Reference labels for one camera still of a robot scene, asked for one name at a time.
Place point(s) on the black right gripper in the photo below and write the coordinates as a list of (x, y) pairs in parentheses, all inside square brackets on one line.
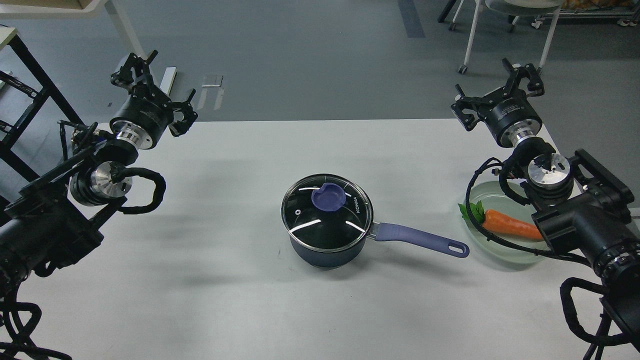
[(504, 117)]

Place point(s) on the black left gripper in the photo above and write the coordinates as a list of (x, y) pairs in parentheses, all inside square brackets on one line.
[(148, 111)]

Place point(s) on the blue saucepan with handle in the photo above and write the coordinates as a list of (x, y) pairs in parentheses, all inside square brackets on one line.
[(383, 232)]

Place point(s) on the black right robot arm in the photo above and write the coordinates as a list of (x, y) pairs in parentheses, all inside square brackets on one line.
[(581, 210)]

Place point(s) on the orange toy carrot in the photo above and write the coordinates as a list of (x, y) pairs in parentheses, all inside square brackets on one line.
[(499, 223)]

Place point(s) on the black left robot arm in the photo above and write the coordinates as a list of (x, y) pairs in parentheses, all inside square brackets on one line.
[(56, 220)]

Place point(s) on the metal floor plate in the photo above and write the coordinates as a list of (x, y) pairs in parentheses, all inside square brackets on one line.
[(212, 81)]

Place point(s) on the glass lid with blue knob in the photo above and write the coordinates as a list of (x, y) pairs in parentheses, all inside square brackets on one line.
[(326, 213)]

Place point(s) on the white table frame leg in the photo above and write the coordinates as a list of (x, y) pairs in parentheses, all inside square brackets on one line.
[(76, 9)]

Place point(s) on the black metal rack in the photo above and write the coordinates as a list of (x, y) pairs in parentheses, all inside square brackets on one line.
[(32, 100)]

